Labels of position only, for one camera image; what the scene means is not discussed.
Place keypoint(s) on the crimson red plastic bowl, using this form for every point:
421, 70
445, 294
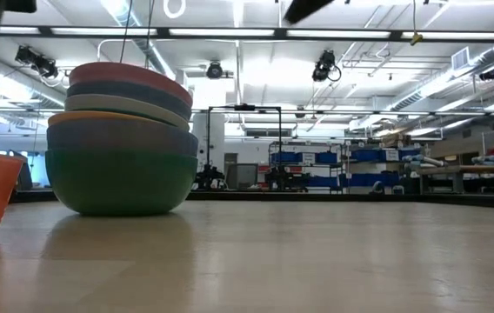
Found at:
116, 71

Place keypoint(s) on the yellow hanging connector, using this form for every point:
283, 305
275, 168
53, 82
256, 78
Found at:
415, 39

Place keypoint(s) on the medium blue plastic bowl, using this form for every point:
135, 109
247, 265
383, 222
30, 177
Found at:
121, 90

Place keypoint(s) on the black spotlight cluster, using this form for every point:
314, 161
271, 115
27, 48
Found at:
36, 63

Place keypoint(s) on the black overhead camera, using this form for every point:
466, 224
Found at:
214, 69

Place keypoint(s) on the metal shelving rack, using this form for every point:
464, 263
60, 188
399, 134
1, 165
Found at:
346, 169

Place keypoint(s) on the black background robot arm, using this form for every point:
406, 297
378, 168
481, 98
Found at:
210, 176
279, 179

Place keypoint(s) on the blue storage bin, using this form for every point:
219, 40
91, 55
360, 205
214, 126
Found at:
369, 155
373, 179
410, 154
327, 157
323, 181
288, 157

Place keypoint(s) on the grey air vent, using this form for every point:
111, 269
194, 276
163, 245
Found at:
460, 58

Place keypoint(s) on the long background workbench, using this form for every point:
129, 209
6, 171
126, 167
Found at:
469, 169

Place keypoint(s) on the silver ventilation duct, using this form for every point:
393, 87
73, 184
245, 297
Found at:
142, 43

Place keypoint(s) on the black background stand frame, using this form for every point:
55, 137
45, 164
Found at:
244, 107

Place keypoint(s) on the light blue plastic bowl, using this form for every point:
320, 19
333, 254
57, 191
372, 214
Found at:
121, 137

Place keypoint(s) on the white speckled bowl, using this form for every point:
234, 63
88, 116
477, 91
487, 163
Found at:
112, 103

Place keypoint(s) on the green plastic bowl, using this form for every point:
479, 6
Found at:
121, 182

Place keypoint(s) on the grey mesh chair back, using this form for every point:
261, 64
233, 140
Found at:
241, 176

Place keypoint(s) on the stacked cardboard boxes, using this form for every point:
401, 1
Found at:
397, 140

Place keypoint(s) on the white LED light strip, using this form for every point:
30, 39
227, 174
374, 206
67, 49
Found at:
338, 33
453, 35
99, 31
18, 30
221, 31

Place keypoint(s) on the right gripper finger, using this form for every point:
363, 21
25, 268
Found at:
303, 11

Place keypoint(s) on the peach orange plastic bowl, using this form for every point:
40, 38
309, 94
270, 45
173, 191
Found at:
82, 116

